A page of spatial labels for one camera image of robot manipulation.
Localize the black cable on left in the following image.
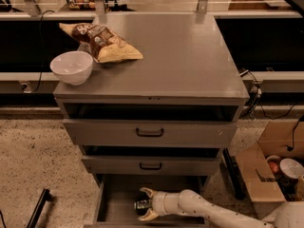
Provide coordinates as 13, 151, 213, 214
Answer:
32, 9, 56, 93

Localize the red apple in box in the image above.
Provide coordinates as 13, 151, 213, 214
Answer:
268, 161, 279, 174

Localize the black cable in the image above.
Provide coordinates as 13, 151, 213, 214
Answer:
32, 9, 56, 93
239, 67, 263, 120

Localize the black bar beside cabinet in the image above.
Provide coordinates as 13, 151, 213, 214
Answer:
223, 148, 245, 200

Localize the grey drawer cabinet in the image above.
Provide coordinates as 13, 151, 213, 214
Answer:
52, 12, 251, 228

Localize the grey middle drawer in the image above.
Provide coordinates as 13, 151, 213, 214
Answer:
82, 156, 219, 176

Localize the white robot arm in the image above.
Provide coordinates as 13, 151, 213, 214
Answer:
134, 187, 304, 228

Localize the black bar on floor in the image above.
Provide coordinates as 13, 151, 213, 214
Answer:
27, 189, 52, 228

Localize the brown yellow chip bag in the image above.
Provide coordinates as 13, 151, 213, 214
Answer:
59, 23, 143, 64

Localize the white cup in box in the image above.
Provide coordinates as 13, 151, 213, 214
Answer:
279, 159, 304, 180

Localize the cardboard box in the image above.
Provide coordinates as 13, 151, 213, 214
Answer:
236, 122, 304, 220

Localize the grey top drawer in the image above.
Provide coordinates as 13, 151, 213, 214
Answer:
64, 119, 237, 148

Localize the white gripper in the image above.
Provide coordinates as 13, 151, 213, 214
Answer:
139, 187, 179, 221

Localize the black cable on right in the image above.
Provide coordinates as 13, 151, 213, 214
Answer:
239, 67, 263, 120

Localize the grey open bottom drawer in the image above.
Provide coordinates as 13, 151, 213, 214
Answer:
84, 175, 206, 228

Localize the white bowl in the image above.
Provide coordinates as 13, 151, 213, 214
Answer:
50, 51, 93, 86

